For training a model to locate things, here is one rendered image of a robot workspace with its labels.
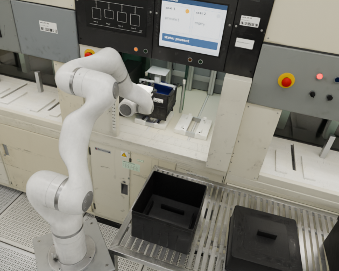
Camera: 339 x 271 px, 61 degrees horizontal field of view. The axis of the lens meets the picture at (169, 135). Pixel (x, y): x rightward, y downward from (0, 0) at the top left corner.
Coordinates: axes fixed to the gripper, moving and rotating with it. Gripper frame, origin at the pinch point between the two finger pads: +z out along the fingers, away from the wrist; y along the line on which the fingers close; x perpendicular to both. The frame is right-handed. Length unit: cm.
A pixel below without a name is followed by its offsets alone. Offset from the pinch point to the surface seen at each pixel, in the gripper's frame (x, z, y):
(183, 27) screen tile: 38.1, -14.4, 20.0
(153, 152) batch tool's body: -35.4, -14.3, 10.3
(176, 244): -38, -67, 40
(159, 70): 2.8, 16.9, 0.4
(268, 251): -33, -61, 77
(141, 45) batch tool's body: 26.3, -14.3, 0.6
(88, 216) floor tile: -119, -12, -41
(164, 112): -18.7, 5.7, 9.3
